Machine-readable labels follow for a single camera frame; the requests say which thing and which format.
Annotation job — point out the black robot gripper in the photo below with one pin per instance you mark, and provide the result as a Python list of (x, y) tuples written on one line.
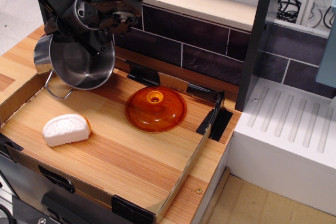
[(93, 22)]

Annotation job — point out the dark vertical cabinet post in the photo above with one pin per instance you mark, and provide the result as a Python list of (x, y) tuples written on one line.
[(266, 13)]

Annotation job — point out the brass screw in table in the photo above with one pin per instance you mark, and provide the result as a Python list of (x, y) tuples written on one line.
[(198, 191)]

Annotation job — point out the teal box edge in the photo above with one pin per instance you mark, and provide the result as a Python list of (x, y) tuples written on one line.
[(326, 72)]

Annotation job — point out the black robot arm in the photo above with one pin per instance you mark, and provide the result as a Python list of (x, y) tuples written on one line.
[(60, 6)]

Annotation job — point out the stainless steel pot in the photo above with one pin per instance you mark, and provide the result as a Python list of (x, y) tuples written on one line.
[(73, 63)]

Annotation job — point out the cardboard fence with black tape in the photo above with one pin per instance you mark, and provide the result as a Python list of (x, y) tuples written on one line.
[(119, 174)]

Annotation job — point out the orange transparent pot lid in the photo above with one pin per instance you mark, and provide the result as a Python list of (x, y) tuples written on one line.
[(155, 109)]

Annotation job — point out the white orange plastic food slice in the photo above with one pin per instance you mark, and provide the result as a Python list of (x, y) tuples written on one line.
[(66, 128)]

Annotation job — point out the white sink drainboard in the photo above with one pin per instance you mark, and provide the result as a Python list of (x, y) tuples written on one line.
[(284, 142)]

